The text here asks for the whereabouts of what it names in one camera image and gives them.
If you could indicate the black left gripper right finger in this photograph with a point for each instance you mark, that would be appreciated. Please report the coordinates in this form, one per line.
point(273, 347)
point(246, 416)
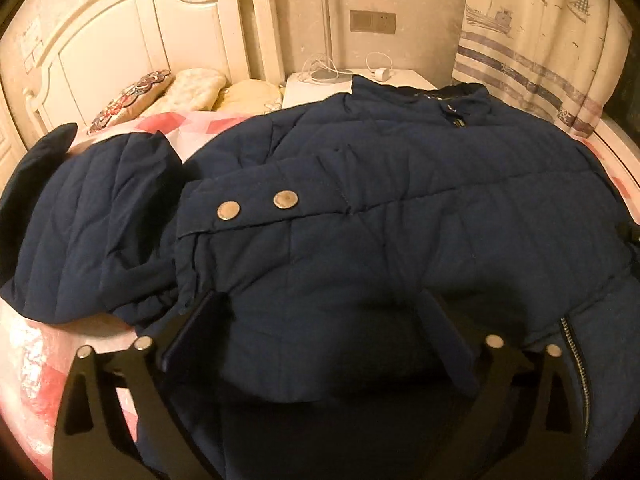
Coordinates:
point(521, 419)

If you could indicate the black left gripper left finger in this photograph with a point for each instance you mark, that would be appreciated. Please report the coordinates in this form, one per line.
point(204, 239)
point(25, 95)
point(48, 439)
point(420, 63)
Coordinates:
point(92, 439)

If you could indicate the navy blue quilted jacket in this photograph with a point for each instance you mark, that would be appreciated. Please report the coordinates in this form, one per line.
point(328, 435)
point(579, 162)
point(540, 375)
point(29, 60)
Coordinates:
point(322, 224)

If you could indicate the red white checkered bedsheet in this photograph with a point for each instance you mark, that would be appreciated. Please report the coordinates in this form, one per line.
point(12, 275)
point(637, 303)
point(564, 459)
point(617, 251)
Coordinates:
point(36, 358)

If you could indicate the patterned colourful pillow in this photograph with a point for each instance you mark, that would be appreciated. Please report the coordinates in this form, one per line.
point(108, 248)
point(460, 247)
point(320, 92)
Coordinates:
point(132, 100)

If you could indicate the cream floral pillow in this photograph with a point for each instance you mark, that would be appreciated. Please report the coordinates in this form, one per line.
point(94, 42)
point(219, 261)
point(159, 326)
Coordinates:
point(193, 89)

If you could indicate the yellow pillow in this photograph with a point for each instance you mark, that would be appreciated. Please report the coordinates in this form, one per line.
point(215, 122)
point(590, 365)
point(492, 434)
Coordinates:
point(250, 97)

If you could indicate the nautical print striped curtain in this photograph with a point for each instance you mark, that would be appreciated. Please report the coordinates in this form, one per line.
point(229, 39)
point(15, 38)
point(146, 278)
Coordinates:
point(559, 60)

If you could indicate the white lamp with pole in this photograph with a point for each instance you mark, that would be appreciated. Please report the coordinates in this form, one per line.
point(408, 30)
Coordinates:
point(324, 69)

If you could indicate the white bedside table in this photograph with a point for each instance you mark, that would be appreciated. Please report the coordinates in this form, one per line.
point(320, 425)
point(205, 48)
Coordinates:
point(300, 89)

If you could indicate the white wooden headboard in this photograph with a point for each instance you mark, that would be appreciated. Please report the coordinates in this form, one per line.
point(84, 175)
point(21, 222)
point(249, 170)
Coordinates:
point(104, 45)

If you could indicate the white charger with cable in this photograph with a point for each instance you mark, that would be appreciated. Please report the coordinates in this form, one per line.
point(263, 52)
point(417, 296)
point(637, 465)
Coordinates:
point(380, 65)

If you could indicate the grey wall socket panel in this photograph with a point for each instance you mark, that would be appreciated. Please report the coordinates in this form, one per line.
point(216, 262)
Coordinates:
point(372, 21)

